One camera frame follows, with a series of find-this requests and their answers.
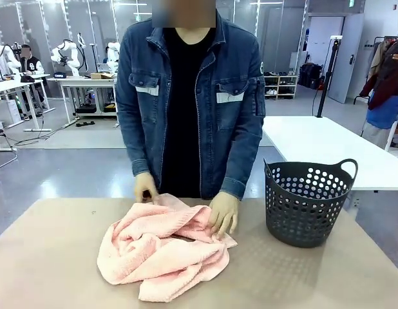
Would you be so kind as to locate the person's right hand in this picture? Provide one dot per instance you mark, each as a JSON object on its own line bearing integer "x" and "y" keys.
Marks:
{"x": 149, "y": 185}

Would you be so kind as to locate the person's left hand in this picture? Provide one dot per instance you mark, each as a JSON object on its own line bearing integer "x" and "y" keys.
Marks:
{"x": 224, "y": 212}

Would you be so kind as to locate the pink terry towel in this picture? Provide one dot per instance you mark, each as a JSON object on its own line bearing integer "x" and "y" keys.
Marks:
{"x": 160, "y": 257}

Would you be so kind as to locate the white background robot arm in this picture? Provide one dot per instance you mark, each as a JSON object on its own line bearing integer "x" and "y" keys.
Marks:
{"x": 112, "y": 54}
{"x": 12, "y": 61}
{"x": 73, "y": 62}

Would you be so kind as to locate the person's right forearm denim sleeve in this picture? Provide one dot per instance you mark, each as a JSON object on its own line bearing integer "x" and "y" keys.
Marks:
{"x": 136, "y": 154}

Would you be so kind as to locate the person's left forearm denim sleeve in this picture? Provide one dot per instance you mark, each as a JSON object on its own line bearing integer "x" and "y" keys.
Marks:
{"x": 242, "y": 167}

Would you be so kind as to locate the dark grey perforated basket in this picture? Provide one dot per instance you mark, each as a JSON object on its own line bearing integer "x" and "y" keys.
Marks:
{"x": 299, "y": 231}

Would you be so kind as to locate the person in denim jacket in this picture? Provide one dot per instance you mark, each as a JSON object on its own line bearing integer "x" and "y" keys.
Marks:
{"x": 186, "y": 112}

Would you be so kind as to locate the black equipment case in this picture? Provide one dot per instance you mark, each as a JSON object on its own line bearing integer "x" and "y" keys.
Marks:
{"x": 86, "y": 110}

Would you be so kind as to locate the large white table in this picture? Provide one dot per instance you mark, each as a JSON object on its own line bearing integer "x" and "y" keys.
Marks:
{"x": 315, "y": 141}

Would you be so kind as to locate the flat cardboard box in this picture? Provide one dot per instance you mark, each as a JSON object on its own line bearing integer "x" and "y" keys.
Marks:
{"x": 100, "y": 76}

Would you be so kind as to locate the white lab table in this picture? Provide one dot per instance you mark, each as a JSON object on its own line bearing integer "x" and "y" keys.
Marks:
{"x": 83, "y": 80}

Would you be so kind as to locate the white shoe rack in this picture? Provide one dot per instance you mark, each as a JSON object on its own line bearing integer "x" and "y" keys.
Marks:
{"x": 282, "y": 85}

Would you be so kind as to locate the blue labelled box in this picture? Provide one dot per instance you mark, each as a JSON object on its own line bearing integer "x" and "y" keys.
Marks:
{"x": 59, "y": 75}

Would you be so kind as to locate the white drawer cabinet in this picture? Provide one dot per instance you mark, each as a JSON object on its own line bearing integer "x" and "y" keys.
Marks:
{"x": 12, "y": 111}

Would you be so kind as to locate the black tripod pole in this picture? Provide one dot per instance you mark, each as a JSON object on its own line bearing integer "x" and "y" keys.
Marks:
{"x": 324, "y": 90}

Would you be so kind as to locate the black suitcase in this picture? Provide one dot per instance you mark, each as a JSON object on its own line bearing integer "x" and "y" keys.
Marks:
{"x": 310, "y": 75}

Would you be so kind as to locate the white lab desk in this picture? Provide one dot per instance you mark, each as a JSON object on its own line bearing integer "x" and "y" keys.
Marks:
{"x": 12, "y": 85}

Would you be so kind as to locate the seated person in varsity jacket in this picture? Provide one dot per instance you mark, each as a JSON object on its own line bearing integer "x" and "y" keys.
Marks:
{"x": 30, "y": 62}

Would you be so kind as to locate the grey hanging garment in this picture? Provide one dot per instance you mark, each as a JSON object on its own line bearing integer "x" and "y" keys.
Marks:
{"x": 376, "y": 132}

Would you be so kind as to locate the blue hanging garment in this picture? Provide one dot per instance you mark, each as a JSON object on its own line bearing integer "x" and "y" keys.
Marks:
{"x": 384, "y": 112}

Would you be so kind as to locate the white open door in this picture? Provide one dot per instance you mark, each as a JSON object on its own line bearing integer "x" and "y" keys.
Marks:
{"x": 345, "y": 64}

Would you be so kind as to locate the dark maroon hanging jacket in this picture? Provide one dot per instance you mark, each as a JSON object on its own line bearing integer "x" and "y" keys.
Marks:
{"x": 389, "y": 74}

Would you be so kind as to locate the beige hanging coat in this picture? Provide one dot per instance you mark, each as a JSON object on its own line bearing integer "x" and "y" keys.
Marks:
{"x": 377, "y": 61}

